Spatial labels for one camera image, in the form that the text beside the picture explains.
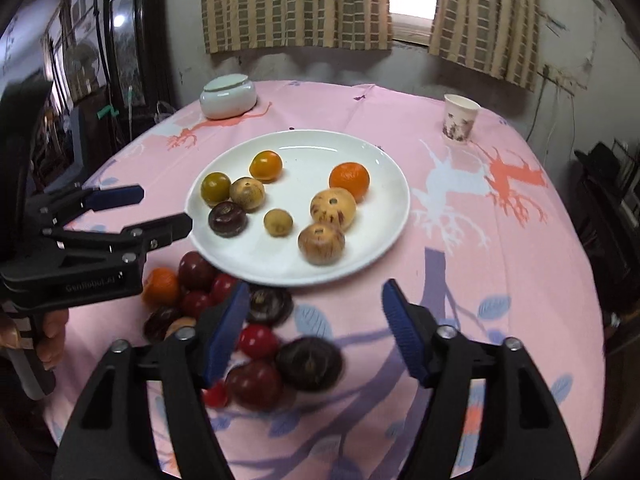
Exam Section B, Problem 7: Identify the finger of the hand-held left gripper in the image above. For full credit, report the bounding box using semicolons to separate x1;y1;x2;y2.
42;212;193;263
27;182;145;232

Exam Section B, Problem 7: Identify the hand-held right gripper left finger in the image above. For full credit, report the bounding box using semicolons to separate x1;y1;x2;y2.
50;281;251;480

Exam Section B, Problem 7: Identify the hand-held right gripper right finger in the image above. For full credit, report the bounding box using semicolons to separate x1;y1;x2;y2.
381;279;583;480

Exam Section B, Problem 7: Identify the orange mandarin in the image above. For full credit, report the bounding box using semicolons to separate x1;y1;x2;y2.
142;267;181;307
328;161;371;202

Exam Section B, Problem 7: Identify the yellow green citrus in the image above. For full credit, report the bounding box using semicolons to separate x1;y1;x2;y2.
200;171;232;207

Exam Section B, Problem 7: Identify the olive beige pepino melon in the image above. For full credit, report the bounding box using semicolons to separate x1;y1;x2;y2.
229;176;266;212

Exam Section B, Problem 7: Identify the white oval plate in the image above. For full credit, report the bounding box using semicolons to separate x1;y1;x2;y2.
185;130;412;288

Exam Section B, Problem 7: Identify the small yellow longan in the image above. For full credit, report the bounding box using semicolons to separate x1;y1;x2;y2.
263;208;294;237

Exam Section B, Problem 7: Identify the yellow orange citrus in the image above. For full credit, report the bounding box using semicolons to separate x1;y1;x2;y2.
249;150;284;183

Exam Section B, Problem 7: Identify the person's left hand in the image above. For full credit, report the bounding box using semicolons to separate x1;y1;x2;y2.
36;309;69;370

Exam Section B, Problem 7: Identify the pink printed tablecloth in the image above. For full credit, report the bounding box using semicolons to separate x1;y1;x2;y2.
42;80;608;480

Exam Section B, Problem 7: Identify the electric standing fan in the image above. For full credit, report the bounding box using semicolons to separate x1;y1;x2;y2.
70;42;101;86

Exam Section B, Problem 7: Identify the white lidded ceramic jar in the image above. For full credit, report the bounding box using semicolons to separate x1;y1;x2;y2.
200;74;257;121

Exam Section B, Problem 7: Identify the dark framed picture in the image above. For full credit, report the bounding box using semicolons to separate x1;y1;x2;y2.
102;0;166;111

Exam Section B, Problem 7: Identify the floral paper cup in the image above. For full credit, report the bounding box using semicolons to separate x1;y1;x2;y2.
442;93;482;146

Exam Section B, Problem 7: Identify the dark cluttered shelf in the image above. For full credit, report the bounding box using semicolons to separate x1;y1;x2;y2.
574;140;640;311

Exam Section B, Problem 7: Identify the wide checked beige curtain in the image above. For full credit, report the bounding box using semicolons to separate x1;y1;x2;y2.
199;0;393;55

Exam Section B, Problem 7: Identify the narrow checked beige curtain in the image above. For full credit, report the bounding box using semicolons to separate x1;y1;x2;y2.
428;0;541;92

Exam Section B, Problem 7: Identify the hanging wall cable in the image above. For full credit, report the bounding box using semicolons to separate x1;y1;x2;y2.
530;65;576;147

